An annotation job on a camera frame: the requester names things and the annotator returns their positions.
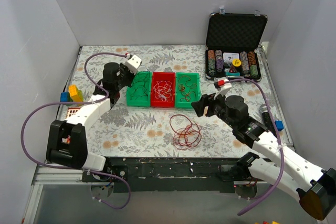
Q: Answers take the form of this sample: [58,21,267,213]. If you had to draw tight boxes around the separated red wire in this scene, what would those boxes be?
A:
[177,74,198,103]

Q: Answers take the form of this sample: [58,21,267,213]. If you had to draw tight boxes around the thin black wire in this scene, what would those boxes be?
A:
[130,69,152,101]

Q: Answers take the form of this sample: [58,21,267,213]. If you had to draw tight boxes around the red wires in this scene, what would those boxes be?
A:
[169,113,203,149]

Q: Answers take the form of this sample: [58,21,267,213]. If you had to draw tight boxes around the thin white wire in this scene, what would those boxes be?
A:
[154,79,175,102]

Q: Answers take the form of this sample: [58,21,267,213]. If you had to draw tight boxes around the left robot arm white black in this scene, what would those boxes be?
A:
[46,57,142,182]

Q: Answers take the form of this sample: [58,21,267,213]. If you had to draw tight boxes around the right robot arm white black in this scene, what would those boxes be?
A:
[192,94,335,220]

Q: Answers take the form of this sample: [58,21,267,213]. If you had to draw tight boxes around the left green plastic bin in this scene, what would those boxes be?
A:
[127,71,153,107]

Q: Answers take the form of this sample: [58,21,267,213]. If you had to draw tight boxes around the green plastic bin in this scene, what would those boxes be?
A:
[127,71,153,107]
[175,72,201,109]

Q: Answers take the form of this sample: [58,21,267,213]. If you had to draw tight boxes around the right green plastic bin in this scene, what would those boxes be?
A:
[175,72,201,109]

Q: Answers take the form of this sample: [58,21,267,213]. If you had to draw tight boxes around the red plastic bin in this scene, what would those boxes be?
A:
[151,72,176,108]

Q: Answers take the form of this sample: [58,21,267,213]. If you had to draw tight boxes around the yellow round disc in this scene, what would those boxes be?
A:
[232,59,242,67]

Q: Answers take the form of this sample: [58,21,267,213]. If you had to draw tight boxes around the white card deck box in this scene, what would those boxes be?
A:
[223,52,240,64]

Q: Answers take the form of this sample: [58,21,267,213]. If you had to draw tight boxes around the black microphone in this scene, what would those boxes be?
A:
[259,104,276,135]

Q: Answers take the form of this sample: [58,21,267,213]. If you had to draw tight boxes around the stacked colourful toy bricks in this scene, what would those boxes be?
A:
[60,84,83,102]

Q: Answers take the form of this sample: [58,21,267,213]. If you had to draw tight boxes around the red white toy brick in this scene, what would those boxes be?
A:
[66,107,80,118]

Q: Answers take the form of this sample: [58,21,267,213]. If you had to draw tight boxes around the small blue cube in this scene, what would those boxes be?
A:
[275,120,284,132]

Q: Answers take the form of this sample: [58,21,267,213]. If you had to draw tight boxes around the black poker chip case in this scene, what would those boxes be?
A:
[205,13,268,80]

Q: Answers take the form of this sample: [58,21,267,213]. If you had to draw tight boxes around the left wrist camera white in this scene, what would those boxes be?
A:
[124,53,142,75]

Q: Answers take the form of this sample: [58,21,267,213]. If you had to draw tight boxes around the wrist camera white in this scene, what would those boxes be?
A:
[124,53,142,75]
[214,78,232,100]

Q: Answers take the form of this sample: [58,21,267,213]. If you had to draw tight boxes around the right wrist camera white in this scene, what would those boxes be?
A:
[214,78,232,100]

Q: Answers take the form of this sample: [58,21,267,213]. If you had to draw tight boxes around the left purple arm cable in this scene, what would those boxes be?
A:
[20,51,132,210]

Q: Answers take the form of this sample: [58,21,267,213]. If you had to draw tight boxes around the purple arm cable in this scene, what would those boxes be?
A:
[20,51,132,210]
[225,78,286,216]

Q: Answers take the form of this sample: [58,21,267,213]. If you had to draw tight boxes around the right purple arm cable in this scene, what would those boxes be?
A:
[225,78,286,216]

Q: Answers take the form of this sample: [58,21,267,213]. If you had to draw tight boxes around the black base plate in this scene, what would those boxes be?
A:
[82,157,261,193]

